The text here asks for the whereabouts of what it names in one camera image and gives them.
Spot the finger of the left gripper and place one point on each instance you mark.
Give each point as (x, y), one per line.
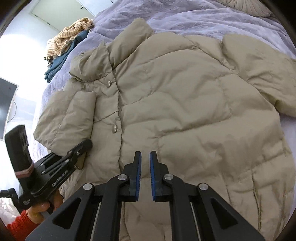
(79, 152)

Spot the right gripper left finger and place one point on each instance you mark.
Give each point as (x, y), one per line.
(131, 187)

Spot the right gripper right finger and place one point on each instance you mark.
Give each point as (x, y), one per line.
(160, 191)

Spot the beige puffer jacket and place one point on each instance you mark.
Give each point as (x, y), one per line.
(209, 108)

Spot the red sleeve forearm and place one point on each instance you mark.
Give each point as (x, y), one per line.
(24, 224)

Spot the left hand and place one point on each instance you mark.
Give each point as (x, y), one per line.
(42, 208)

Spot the teal folded garment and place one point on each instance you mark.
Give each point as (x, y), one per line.
(56, 64)

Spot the dark monitor screen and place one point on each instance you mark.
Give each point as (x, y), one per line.
(7, 94)

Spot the tan striped knit garment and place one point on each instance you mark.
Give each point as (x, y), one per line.
(59, 44)

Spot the white closet door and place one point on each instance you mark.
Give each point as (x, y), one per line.
(59, 14)

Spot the lavender quilted bedspread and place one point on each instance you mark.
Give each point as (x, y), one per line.
(189, 20)

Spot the round beige pleated cushion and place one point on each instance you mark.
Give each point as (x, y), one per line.
(252, 7)

